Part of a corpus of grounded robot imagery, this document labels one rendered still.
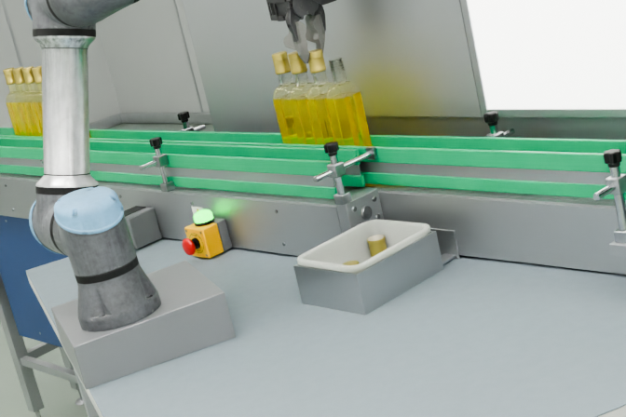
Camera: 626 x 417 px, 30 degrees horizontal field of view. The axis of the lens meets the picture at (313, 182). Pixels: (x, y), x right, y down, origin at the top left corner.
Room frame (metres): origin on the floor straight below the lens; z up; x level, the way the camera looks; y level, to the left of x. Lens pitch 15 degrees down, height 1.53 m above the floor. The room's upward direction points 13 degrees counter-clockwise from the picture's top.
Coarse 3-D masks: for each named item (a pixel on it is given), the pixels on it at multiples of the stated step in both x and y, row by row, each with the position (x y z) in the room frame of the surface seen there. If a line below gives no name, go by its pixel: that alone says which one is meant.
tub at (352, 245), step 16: (368, 224) 2.21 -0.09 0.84; (384, 224) 2.19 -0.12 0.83; (400, 224) 2.16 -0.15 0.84; (416, 224) 2.13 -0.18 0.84; (336, 240) 2.15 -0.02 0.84; (352, 240) 2.18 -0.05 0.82; (400, 240) 2.16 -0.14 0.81; (304, 256) 2.09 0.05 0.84; (320, 256) 2.12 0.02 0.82; (336, 256) 2.14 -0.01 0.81; (352, 256) 2.17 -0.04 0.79; (368, 256) 2.19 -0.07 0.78; (384, 256) 2.00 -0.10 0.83; (352, 272) 1.98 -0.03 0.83
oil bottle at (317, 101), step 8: (312, 88) 2.43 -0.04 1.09; (320, 88) 2.42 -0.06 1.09; (312, 96) 2.43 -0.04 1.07; (320, 96) 2.41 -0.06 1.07; (312, 104) 2.43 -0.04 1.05; (320, 104) 2.41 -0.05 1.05; (312, 112) 2.44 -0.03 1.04; (320, 112) 2.42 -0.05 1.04; (328, 112) 2.41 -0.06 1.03; (312, 120) 2.44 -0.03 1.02; (320, 120) 2.42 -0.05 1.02; (328, 120) 2.41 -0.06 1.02; (320, 128) 2.43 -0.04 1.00; (328, 128) 2.41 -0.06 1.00; (320, 136) 2.43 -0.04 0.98; (328, 136) 2.41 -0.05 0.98; (320, 144) 2.44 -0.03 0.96
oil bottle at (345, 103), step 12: (336, 84) 2.39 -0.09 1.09; (348, 84) 2.39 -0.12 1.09; (336, 96) 2.38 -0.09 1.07; (348, 96) 2.37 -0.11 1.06; (360, 96) 2.39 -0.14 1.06; (336, 108) 2.38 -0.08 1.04; (348, 108) 2.37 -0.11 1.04; (360, 108) 2.39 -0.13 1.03; (336, 120) 2.39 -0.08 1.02; (348, 120) 2.37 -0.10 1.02; (360, 120) 2.38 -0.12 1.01; (336, 132) 2.39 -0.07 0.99; (348, 132) 2.37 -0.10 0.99; (360, 132) 2.38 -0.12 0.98; (348, 144) 2.37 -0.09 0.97; (360, 144) 2.37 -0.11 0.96
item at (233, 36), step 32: (192, 0) 2.98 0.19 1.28; (224, 0) 2.89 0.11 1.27; (256, 0) 2.79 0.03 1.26; (192, 32) 3.01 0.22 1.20; (224, 32) 2.91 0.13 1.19; (256, 32) 2.82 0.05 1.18; (288, 32) 2.73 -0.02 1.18; (224, 64) 2.94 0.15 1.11; (256, 64) 2.84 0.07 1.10; (224, 96) 2.96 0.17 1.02; (256, 96) 2.86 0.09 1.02; (224, 128) 2.98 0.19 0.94; (256, 128) 2.88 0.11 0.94; (384, 128) 2.54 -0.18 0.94; (416, 128) 2.47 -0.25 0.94; (448, 128) 2.40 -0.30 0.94; (480, 128) 2.33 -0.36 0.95; (544, 128) 2.21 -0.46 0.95; (576, 128) 2.15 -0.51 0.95; (608, 128) 2.09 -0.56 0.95
